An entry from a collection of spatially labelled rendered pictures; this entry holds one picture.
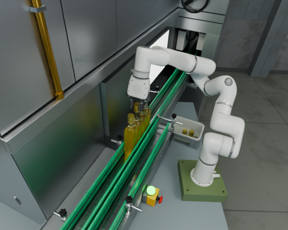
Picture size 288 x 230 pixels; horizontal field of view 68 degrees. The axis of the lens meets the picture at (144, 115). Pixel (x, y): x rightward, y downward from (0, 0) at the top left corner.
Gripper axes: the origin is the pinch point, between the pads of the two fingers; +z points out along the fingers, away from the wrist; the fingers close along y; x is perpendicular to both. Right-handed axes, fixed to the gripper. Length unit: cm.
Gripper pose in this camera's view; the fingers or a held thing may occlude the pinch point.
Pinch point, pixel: (136, 105)
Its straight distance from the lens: 107.6
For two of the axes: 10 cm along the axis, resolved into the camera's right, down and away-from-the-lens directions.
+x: 3.7, -3.6, 8.6
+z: -1.5, 8.9, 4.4
